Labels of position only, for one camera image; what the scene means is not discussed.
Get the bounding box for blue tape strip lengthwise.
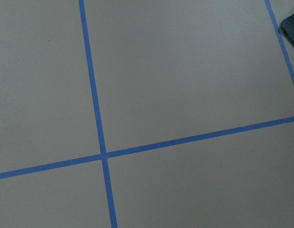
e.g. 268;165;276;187
78;0;118;228

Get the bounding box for black graphic t-shirt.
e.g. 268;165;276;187
280;14;294;47

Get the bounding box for blue tape strip crosswise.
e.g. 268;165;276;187
0;116;294;180

